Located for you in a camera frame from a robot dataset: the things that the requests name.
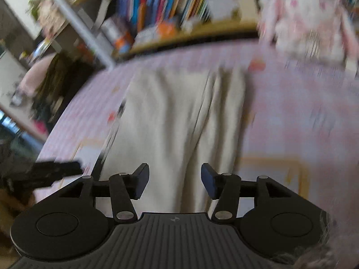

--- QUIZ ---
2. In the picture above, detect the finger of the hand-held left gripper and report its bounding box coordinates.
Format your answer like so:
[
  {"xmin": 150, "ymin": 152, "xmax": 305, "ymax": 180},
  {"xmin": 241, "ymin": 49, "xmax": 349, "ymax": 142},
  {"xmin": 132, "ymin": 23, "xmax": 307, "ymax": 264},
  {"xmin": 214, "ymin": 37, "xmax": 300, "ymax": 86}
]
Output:
[{"xmin": 34, "ymin": 160, "xmax": 84, "ymax": 187}]

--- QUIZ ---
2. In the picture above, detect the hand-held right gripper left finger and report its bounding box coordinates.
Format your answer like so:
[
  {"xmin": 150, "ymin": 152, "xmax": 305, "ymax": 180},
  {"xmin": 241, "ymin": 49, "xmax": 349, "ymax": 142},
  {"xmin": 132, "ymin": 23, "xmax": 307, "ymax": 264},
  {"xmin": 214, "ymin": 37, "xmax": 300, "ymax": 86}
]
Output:
[{"xmin": 52, "ymin": 163, "xmax": 150, "ymax": 221}]

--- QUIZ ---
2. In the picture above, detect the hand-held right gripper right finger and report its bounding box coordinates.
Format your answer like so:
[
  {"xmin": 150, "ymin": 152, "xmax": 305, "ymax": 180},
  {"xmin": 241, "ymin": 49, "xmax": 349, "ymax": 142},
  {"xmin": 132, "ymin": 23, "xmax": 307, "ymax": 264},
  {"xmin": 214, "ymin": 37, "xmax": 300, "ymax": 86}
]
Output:
[{"xmin": 201, "ymin": 163, "xmax": 298, "ymax": 221}]

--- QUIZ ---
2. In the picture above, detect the cream t-shirt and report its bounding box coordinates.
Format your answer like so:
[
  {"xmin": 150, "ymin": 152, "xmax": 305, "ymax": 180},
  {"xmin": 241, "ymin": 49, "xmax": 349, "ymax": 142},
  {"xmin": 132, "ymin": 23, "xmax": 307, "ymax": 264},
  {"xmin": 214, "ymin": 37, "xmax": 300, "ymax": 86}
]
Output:
[{"xmin": 92, "ymin": 66, "xmax": 254, "ymax": 213}]

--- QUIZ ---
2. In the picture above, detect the dark bag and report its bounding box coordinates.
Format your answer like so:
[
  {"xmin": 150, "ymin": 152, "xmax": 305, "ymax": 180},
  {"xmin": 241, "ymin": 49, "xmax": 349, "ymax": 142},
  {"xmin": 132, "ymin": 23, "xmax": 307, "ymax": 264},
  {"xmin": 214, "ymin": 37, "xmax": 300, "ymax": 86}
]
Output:
[{"xmin": 31, "ymin": 53, "xmax": 99, "ymax": 135}]

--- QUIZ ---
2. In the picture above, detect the pink checked printed desk mat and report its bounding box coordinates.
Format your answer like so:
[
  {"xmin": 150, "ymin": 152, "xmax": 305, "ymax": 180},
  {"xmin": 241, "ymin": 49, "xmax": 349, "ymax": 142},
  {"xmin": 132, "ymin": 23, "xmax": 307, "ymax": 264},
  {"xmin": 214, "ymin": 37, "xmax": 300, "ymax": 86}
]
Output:
[{"xmin": 35, "ymin": 38, "xmax": 359, "ymax": 230}]

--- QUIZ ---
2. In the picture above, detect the fluffy grey sleeve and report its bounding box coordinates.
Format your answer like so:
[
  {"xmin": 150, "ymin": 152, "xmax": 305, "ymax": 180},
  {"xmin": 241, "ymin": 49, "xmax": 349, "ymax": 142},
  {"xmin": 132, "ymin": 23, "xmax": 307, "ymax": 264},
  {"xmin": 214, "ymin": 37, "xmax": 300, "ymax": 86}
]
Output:
[{"xmin": 269, "ymin": 210, "xmax": 359, "ymax": 269}]

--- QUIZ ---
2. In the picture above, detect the tall white orange box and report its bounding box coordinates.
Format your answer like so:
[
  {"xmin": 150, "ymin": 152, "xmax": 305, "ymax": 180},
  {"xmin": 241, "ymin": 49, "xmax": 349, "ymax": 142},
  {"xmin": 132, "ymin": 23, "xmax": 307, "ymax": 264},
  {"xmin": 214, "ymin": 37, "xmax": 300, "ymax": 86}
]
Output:
[{"xmin": 101, "ymin": 17, "xmax": 134, "ymax": 54}]

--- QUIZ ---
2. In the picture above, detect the white wooden bookshelf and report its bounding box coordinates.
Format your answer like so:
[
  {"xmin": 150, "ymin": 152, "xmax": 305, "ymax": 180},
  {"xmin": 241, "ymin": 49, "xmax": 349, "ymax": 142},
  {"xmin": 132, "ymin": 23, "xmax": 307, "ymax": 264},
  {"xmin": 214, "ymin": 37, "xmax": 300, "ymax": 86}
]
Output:
[{"xmin": 42, "ymin": 0, "xmax": 359, "ymax": 68}]

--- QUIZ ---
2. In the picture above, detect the pink flower decoration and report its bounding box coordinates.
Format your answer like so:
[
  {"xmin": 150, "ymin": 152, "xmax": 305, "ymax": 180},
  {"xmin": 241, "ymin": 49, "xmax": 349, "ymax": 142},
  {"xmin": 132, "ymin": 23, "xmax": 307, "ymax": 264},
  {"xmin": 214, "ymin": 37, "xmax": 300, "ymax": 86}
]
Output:
[{"xmin": 28, "ymin": 0, "xmax": 65, "ymax": 40}]

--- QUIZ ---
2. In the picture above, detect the flat orange white box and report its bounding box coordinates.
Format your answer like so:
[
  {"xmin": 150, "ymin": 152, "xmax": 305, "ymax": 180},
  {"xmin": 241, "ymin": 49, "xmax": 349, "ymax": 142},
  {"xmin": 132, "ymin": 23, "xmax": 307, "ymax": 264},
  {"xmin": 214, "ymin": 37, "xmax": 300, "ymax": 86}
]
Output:
[{"xmin": 135, "ymin": 20, "xmax": 180, "ymax": 45}]

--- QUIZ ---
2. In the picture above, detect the white note holder box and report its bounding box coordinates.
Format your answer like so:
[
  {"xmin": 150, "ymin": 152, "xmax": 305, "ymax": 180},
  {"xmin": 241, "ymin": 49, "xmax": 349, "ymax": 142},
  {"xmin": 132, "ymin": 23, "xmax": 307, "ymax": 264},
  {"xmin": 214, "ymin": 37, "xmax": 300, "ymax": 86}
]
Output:
[{"xmin": 206, "ymin": 0, "xmax": 242, "ymax": 21}]

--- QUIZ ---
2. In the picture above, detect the row of colourful books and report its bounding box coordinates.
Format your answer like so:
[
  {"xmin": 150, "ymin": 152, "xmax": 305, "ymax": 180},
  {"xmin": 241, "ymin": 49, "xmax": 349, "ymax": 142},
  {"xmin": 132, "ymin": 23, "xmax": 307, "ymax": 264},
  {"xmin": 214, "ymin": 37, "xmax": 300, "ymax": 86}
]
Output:
[{"xmin": 112, "ymin": 0, "xmax": 267, "ymax": 34}]

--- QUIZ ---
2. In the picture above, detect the white pink plush bunny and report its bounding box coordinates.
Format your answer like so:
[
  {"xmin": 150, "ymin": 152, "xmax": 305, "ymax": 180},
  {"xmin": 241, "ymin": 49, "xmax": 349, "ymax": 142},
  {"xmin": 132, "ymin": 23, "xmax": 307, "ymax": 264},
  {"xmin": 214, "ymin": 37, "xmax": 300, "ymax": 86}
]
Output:
[{"xmin": 256, "ymin": 0, "xmax": 359, "ymax": 79}]

